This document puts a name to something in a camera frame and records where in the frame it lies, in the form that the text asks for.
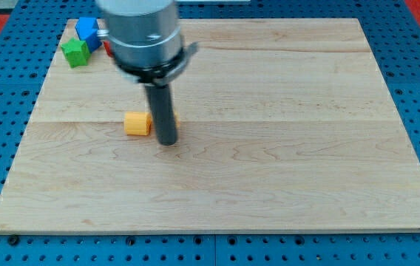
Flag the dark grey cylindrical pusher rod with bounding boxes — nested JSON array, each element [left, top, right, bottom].
[[144, 84, 177, 146]]

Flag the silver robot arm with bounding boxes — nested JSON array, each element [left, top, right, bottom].
[[96, 0, 199, 146]]

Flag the red block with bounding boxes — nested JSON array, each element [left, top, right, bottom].
[[103, 41, 113, 58]]

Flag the green star block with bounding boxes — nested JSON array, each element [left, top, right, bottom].
[[60, 38, 90, 68]]

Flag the blue block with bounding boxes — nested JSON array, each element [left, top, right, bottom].
[[75, 17, 102, 53]]

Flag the wooden board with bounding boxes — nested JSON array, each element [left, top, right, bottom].
[[0, 18, 420, 235]]

